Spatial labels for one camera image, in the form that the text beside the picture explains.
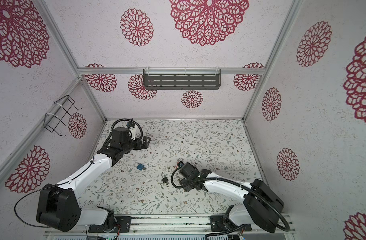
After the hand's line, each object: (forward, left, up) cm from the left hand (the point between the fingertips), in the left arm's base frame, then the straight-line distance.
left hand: (143, 141), depth 86 cm
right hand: (-17, -25, -13) cm, 33 cm away
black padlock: (-16, -12, -18) cm, 27 cm away
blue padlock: (-8, +5, -16) cm, 19 cm away
